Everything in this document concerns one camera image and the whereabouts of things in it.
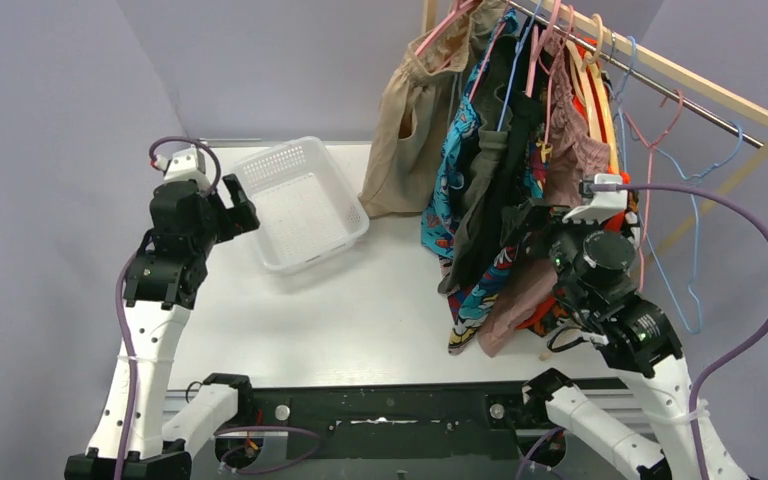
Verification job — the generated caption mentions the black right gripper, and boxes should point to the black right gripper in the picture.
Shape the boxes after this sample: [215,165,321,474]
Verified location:
[502,196,608,312]

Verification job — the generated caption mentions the beige shorts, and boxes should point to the beige shorts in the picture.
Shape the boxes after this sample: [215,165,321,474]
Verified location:
[358,1,507,218]

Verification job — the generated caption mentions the pink plastic hanger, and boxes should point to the pink plastic hanger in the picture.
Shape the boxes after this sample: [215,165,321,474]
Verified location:
[414,0,481,56]

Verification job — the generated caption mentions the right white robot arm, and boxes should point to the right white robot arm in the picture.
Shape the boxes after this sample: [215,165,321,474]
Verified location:
[502,199,748,479]

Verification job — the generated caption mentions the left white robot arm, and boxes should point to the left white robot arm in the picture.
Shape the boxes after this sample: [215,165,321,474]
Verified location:
[64,174,259,479]

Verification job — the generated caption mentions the turquoise shark print shorts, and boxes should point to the turquoise shark print shorts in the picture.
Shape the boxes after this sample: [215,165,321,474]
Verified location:
[420,59,491,260]

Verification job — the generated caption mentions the dusty pink shorts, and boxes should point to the dusty pink shorts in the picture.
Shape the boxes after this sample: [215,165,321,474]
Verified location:
[478,46,610,357]

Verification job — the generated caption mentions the olive green shorts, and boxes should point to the olive green shorts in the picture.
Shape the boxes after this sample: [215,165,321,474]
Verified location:
[424,34,518,294]

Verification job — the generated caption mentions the orange red shorts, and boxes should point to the orange red shorts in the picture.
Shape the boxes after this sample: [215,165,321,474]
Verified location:
[525,38,620,174]

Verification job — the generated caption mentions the black shorts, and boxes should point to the black shorts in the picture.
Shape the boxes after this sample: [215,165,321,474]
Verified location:
[456,35,543,284]

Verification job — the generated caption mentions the white perforated plastic basket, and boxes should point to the white perforated plastic basket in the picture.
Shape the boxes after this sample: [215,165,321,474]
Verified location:
[231,136,370,274]

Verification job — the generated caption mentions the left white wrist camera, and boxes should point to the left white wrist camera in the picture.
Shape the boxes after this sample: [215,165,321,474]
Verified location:
[163,147,212,193]

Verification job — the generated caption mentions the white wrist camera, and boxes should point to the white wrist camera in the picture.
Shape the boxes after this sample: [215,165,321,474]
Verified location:
[562,173,628,224]
[163,147,212,193]

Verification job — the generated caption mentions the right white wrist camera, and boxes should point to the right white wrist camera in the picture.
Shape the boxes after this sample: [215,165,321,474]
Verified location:
[562,173,628,224]

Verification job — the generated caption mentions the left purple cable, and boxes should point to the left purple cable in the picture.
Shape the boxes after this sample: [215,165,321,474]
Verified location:
[112,136,224,480]

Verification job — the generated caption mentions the purple cable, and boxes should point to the purple cable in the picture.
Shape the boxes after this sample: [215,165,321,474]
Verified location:
[585,182,768,480]
[112,136,224,480]

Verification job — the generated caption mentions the empty pink wire hanger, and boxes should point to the empty pink wire hanger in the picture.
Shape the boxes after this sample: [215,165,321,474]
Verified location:
[622,89,685,291]

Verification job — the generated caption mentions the empty blue wire hanger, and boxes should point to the empty blue wire hanger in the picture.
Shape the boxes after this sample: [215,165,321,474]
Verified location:
[612,36,744,336]

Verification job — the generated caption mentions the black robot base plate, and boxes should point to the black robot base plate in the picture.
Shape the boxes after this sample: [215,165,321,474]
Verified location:
[185,378,630,465]

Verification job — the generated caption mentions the wooden clothes rack frame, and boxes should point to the wooden clothes rack frame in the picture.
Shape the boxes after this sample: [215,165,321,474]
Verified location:
[422,0,768,362]

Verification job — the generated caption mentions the metal clothes rail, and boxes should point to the metal clothes rail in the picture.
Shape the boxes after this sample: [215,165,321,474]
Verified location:
[511,1,768,149]

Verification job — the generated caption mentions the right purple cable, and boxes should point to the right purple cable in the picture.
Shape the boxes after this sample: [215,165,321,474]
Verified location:
[585,182,768,480]

